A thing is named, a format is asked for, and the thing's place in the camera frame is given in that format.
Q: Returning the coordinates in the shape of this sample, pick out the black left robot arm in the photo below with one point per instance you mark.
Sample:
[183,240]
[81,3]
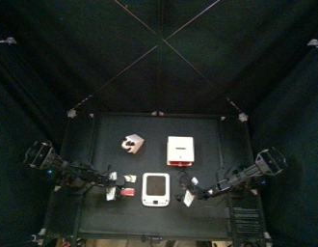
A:
[57,163]

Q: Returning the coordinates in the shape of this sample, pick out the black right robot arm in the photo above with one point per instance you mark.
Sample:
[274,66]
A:
[251,170]

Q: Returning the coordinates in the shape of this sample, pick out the red tuna sushi toy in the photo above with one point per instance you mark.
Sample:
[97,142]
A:
[127,192]

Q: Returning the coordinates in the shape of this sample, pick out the white egg sushi toy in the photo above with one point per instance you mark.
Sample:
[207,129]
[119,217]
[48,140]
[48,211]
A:
[131,178]

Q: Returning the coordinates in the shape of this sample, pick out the white toy tablet dark screen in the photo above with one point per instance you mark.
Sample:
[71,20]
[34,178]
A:
[156,189]

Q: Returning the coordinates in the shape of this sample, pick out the white box with red base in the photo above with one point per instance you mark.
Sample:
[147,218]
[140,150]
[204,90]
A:
[180,150]

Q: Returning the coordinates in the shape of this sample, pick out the pinkish white cube toy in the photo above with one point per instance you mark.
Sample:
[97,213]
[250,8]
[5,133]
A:
[132,143]

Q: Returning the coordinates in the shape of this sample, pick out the white text label sticker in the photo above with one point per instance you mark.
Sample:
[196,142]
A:
[246,222]

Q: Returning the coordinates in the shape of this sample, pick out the black cloth backdrop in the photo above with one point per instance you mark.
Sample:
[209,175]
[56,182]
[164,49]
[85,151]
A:
[157,74]

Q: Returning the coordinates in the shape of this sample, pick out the grey frame corner connector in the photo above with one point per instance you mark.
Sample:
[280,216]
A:
[156,113]
[71,113]
[312,42]
[41,232]
[8,41]
[243,116]

